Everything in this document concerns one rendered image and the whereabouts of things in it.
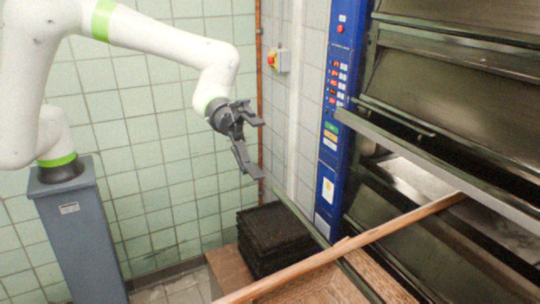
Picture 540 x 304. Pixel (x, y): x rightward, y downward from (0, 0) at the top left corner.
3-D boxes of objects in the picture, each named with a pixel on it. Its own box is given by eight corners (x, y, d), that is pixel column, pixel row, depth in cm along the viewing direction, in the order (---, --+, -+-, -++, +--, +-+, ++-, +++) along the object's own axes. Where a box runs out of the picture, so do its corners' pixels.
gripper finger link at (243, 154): (228, 130, 89) (227, 133, 90) (241, 170, 86) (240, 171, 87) (242, 127, 90) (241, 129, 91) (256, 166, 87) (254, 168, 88)
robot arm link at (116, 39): (121, 46, 106) (105, 46, 95) (128, 6, 102) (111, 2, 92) (235, 84, 109) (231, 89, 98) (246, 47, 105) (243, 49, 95)
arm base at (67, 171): (40, 155, 136) (35, 141, 134) (83, 147, 142) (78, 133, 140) (36, 188, 116) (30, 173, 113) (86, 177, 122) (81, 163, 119)
